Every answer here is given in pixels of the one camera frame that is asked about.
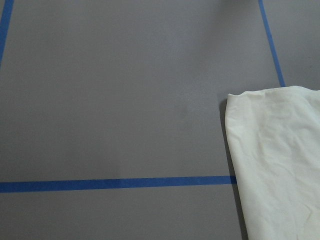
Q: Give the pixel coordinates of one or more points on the beige long sleeve printed shirt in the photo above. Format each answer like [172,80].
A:
[273,137]

